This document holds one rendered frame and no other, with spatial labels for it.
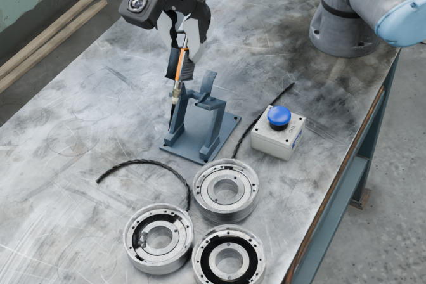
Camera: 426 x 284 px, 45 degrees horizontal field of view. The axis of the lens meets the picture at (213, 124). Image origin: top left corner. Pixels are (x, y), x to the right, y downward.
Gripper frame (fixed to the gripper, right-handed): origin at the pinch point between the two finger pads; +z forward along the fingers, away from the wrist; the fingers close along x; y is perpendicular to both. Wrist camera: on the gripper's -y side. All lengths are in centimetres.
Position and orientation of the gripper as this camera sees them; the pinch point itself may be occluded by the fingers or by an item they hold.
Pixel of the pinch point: (182, 56)
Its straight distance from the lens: 79.0
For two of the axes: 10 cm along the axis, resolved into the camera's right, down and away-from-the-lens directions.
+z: 0.5, 6.9, 7.2
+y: 4.8, -6.5, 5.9
